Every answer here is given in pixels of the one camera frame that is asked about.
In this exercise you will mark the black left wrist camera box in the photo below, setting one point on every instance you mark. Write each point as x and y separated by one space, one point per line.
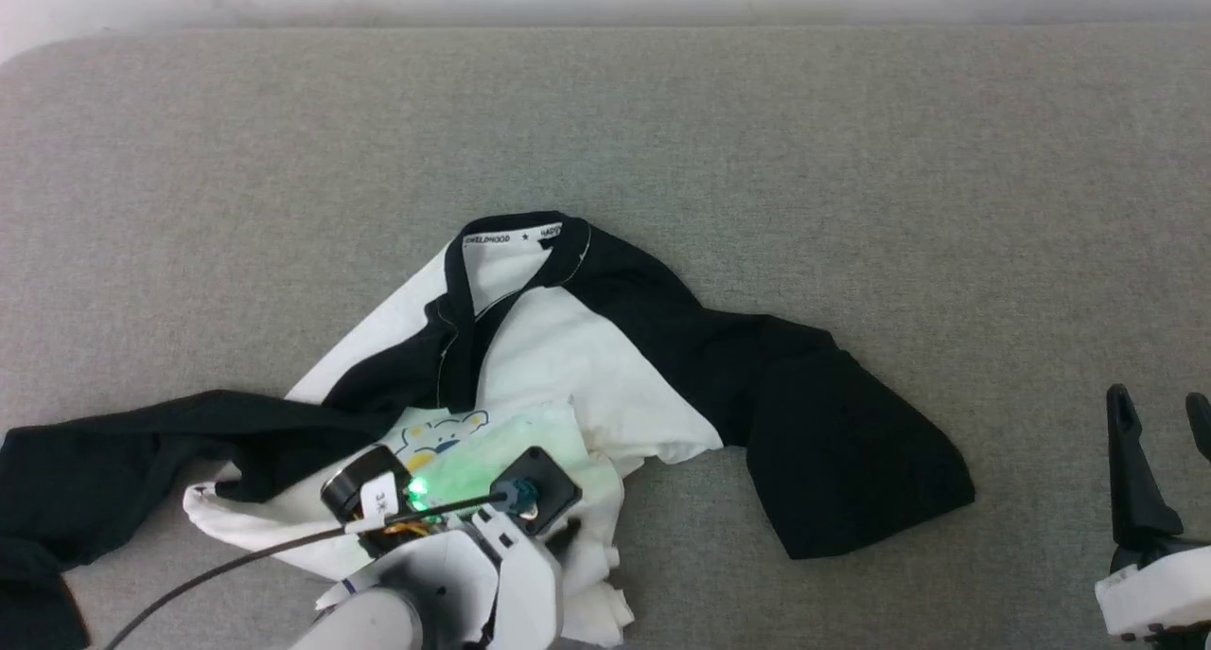
547 478

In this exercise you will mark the grey fabric sofa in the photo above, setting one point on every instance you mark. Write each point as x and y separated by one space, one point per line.
757 139

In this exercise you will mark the black and white long-sleeve shirt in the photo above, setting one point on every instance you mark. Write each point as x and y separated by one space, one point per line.
814 413

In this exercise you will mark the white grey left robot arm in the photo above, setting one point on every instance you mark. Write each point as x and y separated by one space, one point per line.
369 626

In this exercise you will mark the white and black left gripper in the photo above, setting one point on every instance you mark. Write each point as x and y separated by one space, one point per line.
501 593

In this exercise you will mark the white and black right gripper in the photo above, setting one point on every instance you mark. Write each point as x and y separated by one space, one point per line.
1159 593

